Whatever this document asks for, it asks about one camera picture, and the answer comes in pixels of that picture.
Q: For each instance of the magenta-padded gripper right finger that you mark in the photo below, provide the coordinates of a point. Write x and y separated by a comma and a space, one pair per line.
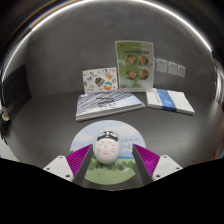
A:
150, 161

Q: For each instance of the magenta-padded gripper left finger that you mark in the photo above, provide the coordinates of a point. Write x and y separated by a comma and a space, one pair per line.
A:
76, 161

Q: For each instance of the white mouse with face print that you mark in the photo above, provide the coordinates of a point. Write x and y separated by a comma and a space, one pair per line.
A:
106, 148

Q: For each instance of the round landscape print mouse pad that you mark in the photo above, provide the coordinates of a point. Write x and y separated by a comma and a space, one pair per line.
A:
128, 136

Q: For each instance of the white book with blue band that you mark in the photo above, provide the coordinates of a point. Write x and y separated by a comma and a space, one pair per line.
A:
168, 100

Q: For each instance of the grey building cover book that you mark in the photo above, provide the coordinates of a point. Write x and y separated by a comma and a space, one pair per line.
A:
106, 104

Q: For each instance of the white card with colourful stickers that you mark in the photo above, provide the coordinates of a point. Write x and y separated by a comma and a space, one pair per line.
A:
99, 80

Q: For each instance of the green food poster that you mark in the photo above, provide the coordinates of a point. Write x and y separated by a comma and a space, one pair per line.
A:
134, 65

